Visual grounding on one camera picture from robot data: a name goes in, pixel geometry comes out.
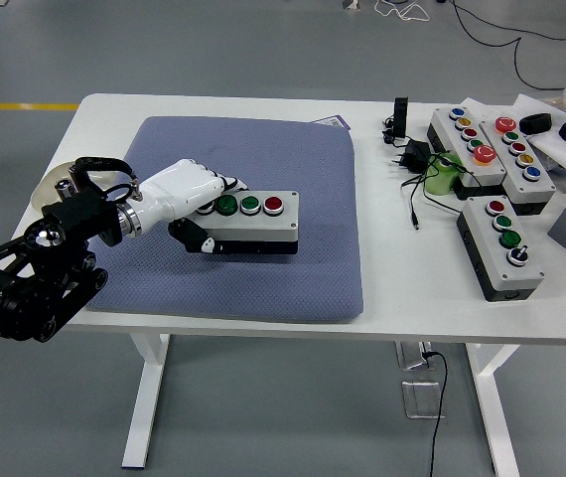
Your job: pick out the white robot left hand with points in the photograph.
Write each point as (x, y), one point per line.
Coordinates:
(174, 189)

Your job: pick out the grey four-button control box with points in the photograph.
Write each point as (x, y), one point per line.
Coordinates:
(263, 226)

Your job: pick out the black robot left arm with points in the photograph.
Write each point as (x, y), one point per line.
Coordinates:
(25, 293)

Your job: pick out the five-button box with mushroom button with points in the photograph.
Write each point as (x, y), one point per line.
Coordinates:
(444, 124)
(523, 186)

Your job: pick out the grey four-button box with selector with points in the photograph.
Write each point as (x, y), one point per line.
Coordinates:
(491, 248)

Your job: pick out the dark cylindrical battery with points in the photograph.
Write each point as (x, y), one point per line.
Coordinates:
(63, 189)

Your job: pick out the translucent shallow dish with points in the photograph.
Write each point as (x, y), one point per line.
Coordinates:
(47, 191)

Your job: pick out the blue-grey padded mat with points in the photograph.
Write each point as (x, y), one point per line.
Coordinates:
(288, 278)

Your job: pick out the white table leg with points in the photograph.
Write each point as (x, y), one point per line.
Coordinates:
(496, 422)
(146, 397)

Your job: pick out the small black upright box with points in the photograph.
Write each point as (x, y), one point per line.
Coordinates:
(400, 116)

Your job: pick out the black power adapter plug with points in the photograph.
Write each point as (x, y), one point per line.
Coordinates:
(417, 151)

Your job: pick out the green plastic cylinder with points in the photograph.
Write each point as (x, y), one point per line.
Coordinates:
(437, 184)

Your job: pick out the clear plastic floor plate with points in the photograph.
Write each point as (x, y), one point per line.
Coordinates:
(419, 400)
(412, 355)

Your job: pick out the white foam sheet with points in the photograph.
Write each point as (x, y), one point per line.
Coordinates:
(561, 151)

